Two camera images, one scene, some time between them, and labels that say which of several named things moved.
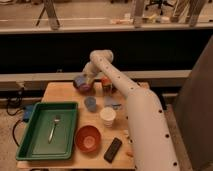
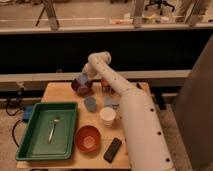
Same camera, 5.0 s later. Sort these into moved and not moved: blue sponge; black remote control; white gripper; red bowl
Moved: blue sponge
Not moved: red bowl; white gripper; black remote control
